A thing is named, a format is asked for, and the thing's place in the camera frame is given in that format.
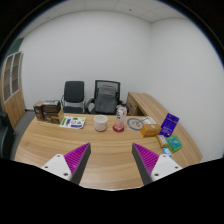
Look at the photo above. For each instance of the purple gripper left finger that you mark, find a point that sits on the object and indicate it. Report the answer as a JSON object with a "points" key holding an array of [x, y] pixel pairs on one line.
{"points": [[70, 166]]}

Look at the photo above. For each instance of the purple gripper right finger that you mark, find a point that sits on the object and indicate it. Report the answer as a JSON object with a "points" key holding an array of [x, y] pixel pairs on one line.
{"points": [[152, 166]]}

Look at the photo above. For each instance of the clear bottle pink drink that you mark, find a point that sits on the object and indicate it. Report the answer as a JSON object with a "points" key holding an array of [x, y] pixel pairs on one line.
{"points": [[120, 116]]}

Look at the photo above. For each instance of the small blue white box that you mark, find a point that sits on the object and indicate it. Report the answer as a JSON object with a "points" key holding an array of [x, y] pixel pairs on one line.
{"points": [[167, 152]]}

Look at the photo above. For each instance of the small yellow box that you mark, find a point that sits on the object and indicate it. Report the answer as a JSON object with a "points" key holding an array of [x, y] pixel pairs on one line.
{"points": [[162, 141]]}

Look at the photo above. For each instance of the orange cardboard box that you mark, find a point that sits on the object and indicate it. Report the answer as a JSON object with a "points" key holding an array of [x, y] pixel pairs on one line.
{"points": [[150, 130]]}

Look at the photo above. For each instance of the green packet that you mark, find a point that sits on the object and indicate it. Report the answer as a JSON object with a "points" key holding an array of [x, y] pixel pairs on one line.
{"points": [[174, 143]]}

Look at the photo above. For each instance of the white green leaflet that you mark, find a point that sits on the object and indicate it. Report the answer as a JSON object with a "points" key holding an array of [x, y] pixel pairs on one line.
{"points": [[73, 122]]}

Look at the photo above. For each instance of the purple standing card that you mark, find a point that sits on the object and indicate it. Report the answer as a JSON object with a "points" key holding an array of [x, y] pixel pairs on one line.
{"points": [[169, 125]]}

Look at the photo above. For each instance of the white paper sheets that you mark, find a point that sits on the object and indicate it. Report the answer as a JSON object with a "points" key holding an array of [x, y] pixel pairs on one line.
{"points": [[148, 120]]}

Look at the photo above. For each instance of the white ceramic mug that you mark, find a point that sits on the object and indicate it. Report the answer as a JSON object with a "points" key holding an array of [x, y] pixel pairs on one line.
{"points": [[100, 122]]}

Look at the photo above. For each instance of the red round coaster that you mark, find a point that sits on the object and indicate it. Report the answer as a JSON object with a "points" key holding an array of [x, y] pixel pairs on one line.
{"points": [[118, 131]]}

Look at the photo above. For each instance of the wooden side desk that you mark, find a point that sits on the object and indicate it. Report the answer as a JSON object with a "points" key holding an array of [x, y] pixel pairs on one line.
{"points": [[145, 104]]}

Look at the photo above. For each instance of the dark brown box stack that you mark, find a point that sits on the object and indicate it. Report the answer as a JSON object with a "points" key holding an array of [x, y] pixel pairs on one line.
{"points": [[52, 111]]}

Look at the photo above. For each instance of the black office chair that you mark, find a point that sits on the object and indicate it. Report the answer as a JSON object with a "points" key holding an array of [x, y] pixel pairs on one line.
{"points": [[73, 99]]}

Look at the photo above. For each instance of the grey mesh office chair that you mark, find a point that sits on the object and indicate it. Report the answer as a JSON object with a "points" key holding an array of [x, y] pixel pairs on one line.
{"points": [[106, 98]]}

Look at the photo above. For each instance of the black chair at left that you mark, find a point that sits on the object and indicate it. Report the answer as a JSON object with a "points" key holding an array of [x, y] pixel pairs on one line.
{"points": [[7, 136]]}

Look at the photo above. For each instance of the wooden glass door cabinet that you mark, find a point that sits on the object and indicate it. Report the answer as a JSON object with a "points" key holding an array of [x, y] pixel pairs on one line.
{"points": [[11, 88]]}

